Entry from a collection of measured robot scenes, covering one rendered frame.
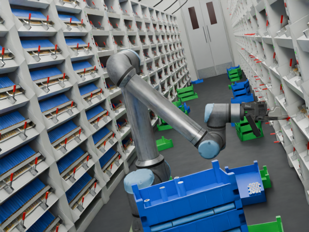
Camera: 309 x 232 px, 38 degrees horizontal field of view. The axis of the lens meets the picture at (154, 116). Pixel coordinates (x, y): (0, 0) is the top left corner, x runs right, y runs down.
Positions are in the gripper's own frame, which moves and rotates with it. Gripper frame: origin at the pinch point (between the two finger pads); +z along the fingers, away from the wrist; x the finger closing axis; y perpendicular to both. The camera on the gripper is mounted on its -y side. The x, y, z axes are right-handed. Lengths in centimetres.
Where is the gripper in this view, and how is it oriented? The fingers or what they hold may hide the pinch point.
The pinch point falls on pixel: (284, 117)
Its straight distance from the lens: 213.1
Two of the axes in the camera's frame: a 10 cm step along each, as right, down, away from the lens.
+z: 9.9, 0.0, -1.6
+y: -0.2, -9.8, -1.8
